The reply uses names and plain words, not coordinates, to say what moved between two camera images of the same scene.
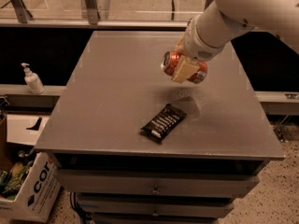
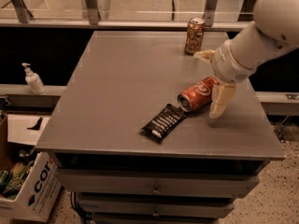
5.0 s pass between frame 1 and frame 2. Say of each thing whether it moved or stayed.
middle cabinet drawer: stayed
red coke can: moved
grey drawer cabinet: stayed
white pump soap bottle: stayed
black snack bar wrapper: stayed
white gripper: moved
